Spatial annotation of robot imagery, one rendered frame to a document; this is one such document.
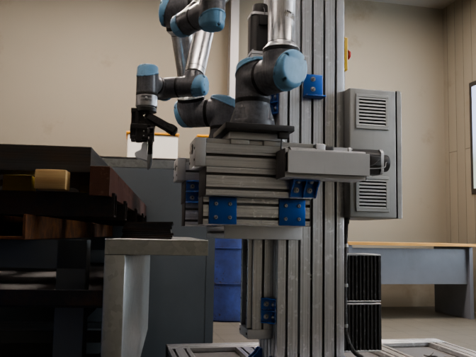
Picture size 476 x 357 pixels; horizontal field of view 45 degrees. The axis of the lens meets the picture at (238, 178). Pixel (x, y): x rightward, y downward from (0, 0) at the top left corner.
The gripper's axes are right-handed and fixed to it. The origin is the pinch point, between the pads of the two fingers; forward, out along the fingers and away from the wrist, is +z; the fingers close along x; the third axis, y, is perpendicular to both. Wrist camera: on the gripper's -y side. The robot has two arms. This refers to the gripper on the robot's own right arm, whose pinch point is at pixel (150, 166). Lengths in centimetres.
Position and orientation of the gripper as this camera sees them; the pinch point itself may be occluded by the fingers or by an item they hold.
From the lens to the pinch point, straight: 199.2
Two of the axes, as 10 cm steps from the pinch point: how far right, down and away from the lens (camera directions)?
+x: 1.2, -1.0, -9.9
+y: -9.9, -0.3, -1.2
